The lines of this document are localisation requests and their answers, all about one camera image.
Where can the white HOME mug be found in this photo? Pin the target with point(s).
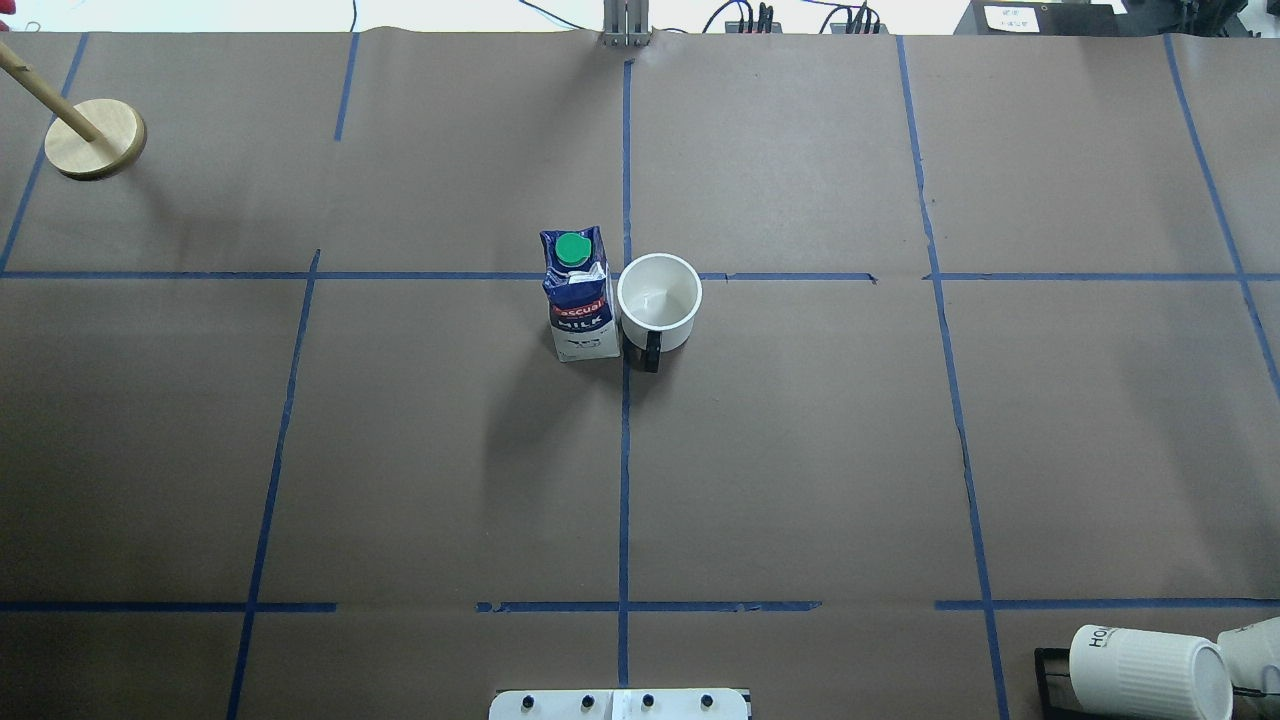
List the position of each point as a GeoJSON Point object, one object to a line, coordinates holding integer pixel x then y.
{"type": "Point", "coordinates": [1251, 653]}

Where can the aluminium frame post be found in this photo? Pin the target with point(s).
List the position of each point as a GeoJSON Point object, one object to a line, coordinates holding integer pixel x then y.
{"type": "Point", "coordinates": [625, 23]}

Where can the white smiley mug black handle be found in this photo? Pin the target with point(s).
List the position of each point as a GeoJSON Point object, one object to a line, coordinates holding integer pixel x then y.
{"type": "Point", "coordinates": [659, 296]}

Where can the black wire mug rack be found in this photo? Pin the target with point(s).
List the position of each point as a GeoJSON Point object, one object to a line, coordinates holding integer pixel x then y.
{"type": "Point", "coordinates": [1055, 694]}

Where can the blue white milk carton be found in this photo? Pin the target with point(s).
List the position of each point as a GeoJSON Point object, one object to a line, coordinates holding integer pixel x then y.
{"type": "Point", "coordinates": [577, 283]}

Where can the white pedestal column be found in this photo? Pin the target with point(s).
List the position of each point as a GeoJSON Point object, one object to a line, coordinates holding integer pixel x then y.
{"type": "Point", "coordinates": [622, 703]}

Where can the black box with label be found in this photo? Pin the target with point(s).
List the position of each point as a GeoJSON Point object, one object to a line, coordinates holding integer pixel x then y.
{"type": "Point", "coordinates": [1038, 18]}

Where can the wooden mug tree stand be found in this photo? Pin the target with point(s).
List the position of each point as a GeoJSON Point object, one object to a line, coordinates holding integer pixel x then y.
{"type": "Point", "coordinates": [87, 141]}

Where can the orange black connector box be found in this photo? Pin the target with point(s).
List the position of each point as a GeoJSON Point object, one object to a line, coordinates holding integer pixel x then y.
{"type": "Point", "coordinates": [755, 18]}

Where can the white ribbed mug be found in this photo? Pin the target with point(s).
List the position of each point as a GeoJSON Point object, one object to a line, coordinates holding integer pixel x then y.
{"type": "Point", "coordinates": [1136, 674]}

